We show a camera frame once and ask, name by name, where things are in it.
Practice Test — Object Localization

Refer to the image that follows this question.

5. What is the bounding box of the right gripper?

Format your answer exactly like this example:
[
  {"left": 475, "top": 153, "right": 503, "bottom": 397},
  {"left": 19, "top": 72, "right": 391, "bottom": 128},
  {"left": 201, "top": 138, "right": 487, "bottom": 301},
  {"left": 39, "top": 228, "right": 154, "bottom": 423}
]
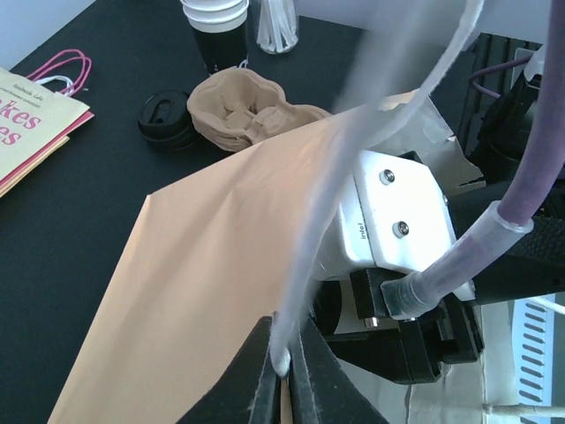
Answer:
[{"left": 311, "top": 269, "right": 484, "bottom": 384}]

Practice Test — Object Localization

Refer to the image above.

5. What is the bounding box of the stack of black lids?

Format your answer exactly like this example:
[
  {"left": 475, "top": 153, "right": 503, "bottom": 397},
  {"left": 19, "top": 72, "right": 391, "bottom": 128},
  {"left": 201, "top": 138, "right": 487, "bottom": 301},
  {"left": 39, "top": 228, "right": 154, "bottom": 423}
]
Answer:
[{"left": 138, "top": 90, "right": 198, "bottom": 153}]

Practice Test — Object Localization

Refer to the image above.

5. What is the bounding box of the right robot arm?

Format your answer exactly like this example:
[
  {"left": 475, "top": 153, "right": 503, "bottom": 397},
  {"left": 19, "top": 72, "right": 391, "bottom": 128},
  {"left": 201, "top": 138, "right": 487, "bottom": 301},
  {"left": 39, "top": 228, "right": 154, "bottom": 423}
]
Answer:
[{"left": 325, "top": 42, "right": 564, "bottom": 384}]

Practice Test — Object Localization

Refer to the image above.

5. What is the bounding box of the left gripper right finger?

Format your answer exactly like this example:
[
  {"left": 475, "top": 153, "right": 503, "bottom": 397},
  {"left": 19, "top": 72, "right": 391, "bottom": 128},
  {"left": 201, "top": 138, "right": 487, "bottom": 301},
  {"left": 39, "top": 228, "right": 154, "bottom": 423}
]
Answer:
[{"left": 289, "top": 319, "right": 387, "bottom": 424}]

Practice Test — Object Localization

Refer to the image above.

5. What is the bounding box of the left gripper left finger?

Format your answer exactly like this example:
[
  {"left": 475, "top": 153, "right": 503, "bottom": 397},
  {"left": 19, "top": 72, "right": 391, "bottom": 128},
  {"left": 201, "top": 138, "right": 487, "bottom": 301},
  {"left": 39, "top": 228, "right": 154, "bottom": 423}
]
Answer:
[{"left": 178, "top": 316, "right": 281, "bottom": 424}]

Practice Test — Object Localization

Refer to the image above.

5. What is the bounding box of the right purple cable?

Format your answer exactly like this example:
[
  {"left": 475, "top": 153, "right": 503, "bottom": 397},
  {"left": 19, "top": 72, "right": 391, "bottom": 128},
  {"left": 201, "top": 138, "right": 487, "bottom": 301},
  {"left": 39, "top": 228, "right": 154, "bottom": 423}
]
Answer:
[{"left": 379, "top": 0, "right": 565, "bottom": 322}]

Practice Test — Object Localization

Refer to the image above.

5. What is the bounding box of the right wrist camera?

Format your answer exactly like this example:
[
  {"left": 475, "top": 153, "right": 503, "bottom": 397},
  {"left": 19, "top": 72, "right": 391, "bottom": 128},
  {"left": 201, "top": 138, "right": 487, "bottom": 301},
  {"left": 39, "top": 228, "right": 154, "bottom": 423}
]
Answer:
[{"left": 313, "top": 151, "right": 456, "bottom": 281}]

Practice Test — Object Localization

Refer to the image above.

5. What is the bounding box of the light blue cable duct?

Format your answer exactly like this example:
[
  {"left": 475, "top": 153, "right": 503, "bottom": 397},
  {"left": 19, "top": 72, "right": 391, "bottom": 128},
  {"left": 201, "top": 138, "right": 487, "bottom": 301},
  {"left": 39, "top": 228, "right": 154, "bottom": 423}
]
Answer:
[{"left": 510, "top": 294, "right": 564, "bottom": 406}]

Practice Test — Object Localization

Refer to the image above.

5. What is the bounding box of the jar of white stirrers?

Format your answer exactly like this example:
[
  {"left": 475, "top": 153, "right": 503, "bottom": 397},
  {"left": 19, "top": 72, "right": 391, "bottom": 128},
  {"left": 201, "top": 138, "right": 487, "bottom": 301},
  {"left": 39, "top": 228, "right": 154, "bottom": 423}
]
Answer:
[{"left": 253, "top": 0, "right": 299, "bottom": 55}]

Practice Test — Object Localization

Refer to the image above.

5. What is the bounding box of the stack of paper cups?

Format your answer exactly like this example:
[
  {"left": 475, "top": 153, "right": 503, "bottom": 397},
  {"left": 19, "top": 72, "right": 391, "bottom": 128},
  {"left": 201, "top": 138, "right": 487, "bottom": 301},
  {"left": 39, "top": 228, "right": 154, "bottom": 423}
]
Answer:
[{"left": 181, "top": 0, "right": 249, "bottom": 75}]

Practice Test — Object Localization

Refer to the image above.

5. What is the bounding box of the Cakes printed paper bag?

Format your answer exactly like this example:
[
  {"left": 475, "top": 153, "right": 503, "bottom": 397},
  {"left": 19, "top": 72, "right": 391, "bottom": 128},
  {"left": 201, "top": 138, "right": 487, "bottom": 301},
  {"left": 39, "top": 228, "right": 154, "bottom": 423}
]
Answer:
[{"left": 1, "top": 49, "right": 94, "bottom": 194}]

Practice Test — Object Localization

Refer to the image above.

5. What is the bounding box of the orange paper bag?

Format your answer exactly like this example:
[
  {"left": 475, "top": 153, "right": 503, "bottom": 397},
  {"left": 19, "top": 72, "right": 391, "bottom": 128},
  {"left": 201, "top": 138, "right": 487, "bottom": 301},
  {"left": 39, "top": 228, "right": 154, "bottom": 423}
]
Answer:
[{"left": 43, "top": 0, "right": 565, "bottom": 424}]

